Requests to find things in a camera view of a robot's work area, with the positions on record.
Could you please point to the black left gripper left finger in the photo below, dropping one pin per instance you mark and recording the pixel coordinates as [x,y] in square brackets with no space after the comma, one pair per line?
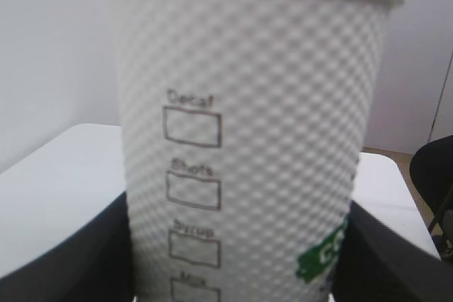
[94,264]

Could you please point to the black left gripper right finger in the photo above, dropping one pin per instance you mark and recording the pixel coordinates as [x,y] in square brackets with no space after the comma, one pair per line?
[377,264]

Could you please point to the black chair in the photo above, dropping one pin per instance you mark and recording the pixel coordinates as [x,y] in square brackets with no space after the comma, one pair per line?
[431,173]

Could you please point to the white paper cup green logo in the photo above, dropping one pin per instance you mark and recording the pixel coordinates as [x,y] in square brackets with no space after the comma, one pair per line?
[242,127]

